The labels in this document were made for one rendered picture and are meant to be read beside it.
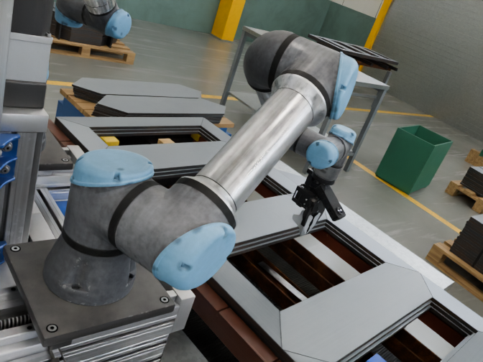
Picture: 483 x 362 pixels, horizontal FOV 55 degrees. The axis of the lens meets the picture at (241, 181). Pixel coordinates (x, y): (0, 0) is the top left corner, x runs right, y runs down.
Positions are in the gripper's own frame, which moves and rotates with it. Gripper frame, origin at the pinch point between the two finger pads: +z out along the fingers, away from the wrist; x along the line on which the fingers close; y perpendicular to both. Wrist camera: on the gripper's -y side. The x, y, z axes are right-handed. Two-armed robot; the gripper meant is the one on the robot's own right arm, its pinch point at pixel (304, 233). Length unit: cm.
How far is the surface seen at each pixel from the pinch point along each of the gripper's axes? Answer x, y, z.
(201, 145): -14, 68, 6
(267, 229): 2.8, 11.3, 5.7
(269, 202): -11.6, 24.5, 5.7
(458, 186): -420, 73, 76
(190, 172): 3, 53, 8
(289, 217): -11.6, 14.2, 5.7
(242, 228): 11.5, 14.7, 5.7
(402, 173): -341, 107, 72
